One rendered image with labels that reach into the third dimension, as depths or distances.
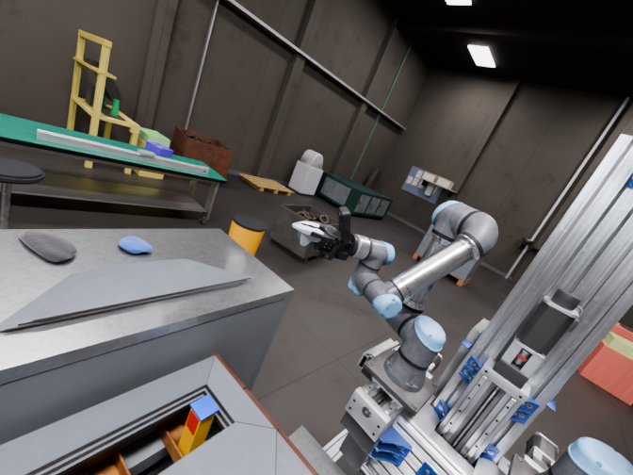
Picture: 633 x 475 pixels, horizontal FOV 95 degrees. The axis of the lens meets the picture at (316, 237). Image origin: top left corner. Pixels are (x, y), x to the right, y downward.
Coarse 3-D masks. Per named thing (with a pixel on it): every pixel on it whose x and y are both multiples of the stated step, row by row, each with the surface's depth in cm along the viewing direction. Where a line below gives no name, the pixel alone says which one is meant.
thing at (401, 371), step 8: (400, 352) 104; (392, 360) 107; (400, 360) 103; (408, 360) 101; (384, 368) 107; (392, 368) 104; (400, 368) 102; (408, 368) 101; (416, 368) 100; (424, 368) 100; (392, 376) 103; (400, 376) 101; (408, 376) 101; (416, 376) 101; (424, 376) 102; (400, 384) 101; (408, 384) 101; (416, 384) 101; (416, 392) 102
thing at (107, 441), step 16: (176, 400) 86; (192, 400) 90; (144, 416) 78; (160, 416) 82; (224, 416) 88; (112, 432) 72; (128, 432) 76; (80, 448) 67; (96, 448) 70; (48, 464) 62; (64, 464) 65; (80, 464) 67
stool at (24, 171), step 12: (0, 168) 197; (12, 168) 204; (24, 168) 211; (36, 168) 218; (0, 180) 191; (12, 180) 194; (24, 180) 200; (36, 180) 207; (0, 204) 210; (0, 216) 212; (0, 228) 215
